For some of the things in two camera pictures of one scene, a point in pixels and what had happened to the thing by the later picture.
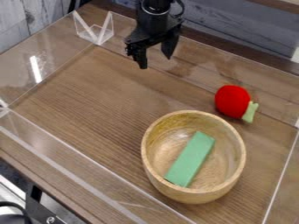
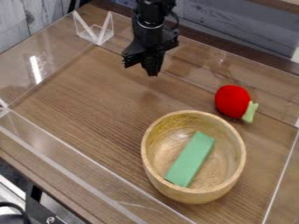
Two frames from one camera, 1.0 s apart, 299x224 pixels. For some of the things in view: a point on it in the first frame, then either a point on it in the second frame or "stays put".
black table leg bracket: [36, 212] stays put
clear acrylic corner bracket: [96, 33] stays put
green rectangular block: [190, 159] stays put
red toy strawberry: [233, 102] stays put
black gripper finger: [137, 52] -> [151, 65]
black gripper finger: [169, 44] -> [155, 64]
